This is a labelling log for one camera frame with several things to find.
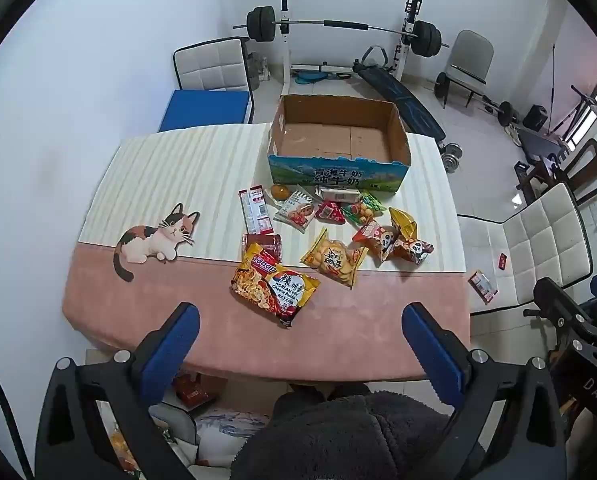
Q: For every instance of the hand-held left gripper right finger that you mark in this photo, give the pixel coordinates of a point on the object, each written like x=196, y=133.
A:
x=436, y=355

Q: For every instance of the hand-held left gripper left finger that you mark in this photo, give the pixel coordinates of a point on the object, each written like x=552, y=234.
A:
x=171, y=355

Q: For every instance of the orange panda snack packet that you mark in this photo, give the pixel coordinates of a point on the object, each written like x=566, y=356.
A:
x=376, y=237
x=411, y=251

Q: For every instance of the yellow instant noodle packet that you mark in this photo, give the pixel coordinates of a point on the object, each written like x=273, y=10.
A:
x=273, y=285

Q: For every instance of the yellow biscuit packet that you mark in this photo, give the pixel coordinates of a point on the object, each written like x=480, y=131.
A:
x=333, y=257

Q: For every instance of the dark red snack packet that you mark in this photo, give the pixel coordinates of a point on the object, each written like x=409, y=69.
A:
x=266, y=241

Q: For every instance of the green candy packet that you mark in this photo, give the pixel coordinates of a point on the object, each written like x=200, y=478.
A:
x=361, y=210

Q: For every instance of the red and white snack packet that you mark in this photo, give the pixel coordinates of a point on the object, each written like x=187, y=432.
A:
x=256, y=210

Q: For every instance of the small red snack packet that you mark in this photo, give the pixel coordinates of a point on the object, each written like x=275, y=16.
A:
x=331, y=211

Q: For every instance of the printed cardboard box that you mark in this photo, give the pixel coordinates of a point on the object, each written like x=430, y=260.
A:
x=328, y=135

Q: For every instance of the red packet under table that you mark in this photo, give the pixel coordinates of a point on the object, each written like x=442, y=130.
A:
x=191, y=391

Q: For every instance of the white padded chair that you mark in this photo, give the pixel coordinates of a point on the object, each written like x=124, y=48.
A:
x=543, y=240
x=213, y=65

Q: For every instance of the tiny red packet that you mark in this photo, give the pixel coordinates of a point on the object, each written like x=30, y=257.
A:
x=503, y=261

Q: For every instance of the red and white flat packet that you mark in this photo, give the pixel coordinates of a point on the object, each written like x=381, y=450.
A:
x=482, y=286

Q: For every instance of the striped pink cat tablecloth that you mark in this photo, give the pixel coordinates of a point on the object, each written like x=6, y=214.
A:
x=178, y=280

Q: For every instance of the printed plastic bag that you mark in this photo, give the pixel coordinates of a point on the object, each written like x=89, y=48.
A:
x=228, y=430

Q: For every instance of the dark fleece clothing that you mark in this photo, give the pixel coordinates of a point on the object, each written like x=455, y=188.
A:
x=353, y=440

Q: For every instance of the dark wooden chair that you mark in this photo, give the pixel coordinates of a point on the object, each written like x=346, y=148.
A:
x=593, y=170

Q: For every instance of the gold snack packet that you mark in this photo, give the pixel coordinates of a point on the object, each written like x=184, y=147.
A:
x=403, y=222

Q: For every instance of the black exercise bench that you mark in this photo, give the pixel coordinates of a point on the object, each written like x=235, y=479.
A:
x=543, y=142

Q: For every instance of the metal dumbbell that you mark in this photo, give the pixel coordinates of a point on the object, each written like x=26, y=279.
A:
x=451, y=157

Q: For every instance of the black speaker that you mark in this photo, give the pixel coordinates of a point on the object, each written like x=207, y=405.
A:
x=534, y=117

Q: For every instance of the white bar packet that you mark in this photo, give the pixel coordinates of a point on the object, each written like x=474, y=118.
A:
x=336, y=194

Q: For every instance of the white snack packet red print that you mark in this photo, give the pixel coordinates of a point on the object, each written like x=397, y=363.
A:
x=296, y=210

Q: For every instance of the small orange fruit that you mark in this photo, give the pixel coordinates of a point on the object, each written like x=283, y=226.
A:
x=279, y=192

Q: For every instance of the black metal stand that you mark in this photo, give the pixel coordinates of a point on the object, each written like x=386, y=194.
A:
x=586, y=97

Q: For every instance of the small floor barbell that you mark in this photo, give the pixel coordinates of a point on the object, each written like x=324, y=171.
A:
x=441, y=87

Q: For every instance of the grey chair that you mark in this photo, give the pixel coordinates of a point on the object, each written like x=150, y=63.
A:
x=471, y=52

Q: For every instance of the blue floor disc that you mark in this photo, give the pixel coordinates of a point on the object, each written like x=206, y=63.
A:
x=309, y=78

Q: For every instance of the white barbell rack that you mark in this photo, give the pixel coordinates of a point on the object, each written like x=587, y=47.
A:
x=284, y=60

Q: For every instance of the black barbell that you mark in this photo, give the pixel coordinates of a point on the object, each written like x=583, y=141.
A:
x=261, y=24

